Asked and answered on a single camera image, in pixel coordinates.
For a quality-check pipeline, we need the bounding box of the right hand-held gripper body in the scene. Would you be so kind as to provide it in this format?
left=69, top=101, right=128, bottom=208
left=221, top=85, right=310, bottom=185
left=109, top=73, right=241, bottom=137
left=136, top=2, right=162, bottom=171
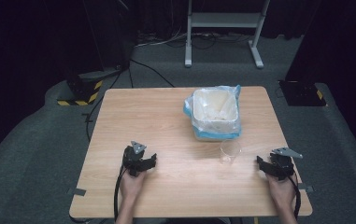
left=268, top=147, right=304, bottom=181

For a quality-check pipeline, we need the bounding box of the long black floor cable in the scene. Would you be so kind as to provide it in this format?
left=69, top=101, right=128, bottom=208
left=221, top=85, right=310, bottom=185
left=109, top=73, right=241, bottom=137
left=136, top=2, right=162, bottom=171
left=81, top=66, right=124, bottom=143

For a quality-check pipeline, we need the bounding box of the black stand with flat base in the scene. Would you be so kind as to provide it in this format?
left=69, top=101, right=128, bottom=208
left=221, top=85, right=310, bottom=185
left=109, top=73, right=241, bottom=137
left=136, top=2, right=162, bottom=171
left=278, top=0, right=356, bottom=107

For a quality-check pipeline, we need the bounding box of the person's left hand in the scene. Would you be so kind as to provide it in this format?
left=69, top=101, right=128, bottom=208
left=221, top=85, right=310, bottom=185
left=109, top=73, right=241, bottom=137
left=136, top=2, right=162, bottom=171
left=119, top=169, right=148, bottom=201

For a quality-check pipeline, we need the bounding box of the white metal stand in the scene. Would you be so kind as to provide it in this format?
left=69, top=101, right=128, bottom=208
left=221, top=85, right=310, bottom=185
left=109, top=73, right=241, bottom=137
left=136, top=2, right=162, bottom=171
left=183, top=0, right=272, bottom=70

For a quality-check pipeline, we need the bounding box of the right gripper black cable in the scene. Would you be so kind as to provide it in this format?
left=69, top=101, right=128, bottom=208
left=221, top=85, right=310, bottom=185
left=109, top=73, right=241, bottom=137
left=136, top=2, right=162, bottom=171
left=288, top=175, right=302, bottom=220

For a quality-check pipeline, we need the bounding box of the black stand with striped base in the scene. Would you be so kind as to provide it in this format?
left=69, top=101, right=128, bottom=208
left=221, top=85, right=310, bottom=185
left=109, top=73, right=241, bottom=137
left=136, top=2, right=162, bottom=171
left=43, top=0, right=130, bottom=107

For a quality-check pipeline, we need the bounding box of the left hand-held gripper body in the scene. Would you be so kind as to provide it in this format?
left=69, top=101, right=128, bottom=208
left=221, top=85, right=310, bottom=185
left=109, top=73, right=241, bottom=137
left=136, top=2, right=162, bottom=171
left=121, top=140, right=149, bottom=177

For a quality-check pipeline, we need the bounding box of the person's right hand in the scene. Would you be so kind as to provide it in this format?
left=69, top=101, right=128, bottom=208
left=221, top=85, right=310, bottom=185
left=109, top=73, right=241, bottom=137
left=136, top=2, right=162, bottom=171
left=264, top=173, right=297, bottom=209

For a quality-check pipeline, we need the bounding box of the clear plastic cup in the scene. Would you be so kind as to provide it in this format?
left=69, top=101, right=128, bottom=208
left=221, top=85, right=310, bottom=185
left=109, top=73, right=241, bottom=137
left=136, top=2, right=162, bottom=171
left=219, top=138, right=243, bottom=166

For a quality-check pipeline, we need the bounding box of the white square bin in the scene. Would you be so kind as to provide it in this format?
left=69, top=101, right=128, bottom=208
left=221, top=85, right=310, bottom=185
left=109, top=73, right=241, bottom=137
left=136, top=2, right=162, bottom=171
left=192, top=88, right=240, bottom=142

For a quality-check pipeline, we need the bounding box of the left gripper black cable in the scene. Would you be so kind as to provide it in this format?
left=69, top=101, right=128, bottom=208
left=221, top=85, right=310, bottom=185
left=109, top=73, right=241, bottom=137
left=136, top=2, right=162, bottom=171
left=113, top=166, right=128, bottom=222

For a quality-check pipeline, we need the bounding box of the white floor cable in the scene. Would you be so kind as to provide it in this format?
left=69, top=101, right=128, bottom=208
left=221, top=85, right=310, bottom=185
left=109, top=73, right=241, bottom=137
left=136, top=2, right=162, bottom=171
left=134, top=31, right=189, bottom=49

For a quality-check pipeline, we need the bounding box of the grey tape piece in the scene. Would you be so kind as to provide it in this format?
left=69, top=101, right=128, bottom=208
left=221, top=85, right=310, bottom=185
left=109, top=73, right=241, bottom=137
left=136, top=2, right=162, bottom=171
left=296, top=183, right=316, bottom=194
left=66, top=187, right=88, bottom=197

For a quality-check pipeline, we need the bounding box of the clear blue plastic bin bag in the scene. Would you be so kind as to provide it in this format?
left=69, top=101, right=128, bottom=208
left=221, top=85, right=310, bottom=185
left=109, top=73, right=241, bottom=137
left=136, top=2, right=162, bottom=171
left=182, top=84, right=243, bottom=141

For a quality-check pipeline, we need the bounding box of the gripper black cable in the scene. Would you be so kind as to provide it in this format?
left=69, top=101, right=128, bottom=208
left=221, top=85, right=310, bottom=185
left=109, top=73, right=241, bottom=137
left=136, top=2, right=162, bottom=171
left=288, top=175, right=302, bottom=220
left=113, top=166, right=128, bottom=222

